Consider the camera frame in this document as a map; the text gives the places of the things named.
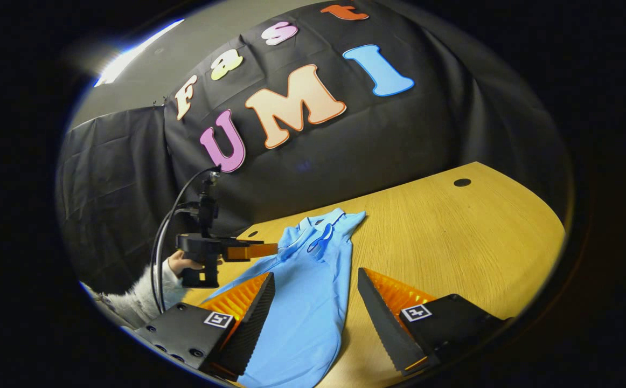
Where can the light blue T-shirt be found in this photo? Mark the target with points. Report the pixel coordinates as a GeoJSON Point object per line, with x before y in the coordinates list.
{"type": "Point", "coordinates": [302, 302]}

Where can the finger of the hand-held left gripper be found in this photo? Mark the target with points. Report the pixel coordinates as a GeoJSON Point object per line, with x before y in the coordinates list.
{"type": "Point", "coordinates": [248, 251]}

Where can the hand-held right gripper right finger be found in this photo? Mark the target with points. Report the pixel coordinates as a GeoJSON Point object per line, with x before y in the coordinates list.
{"type": "Point", "coordinates": [380, 318]}

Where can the black backdrop cloth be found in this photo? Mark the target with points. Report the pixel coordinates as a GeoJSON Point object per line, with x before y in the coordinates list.
{"type": "Point", "coordinates": [372, 140]}

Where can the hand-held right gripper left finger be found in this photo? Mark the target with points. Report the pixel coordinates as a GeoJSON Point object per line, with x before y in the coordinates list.
{"type": "Point", "coordinates": [254, 323]}

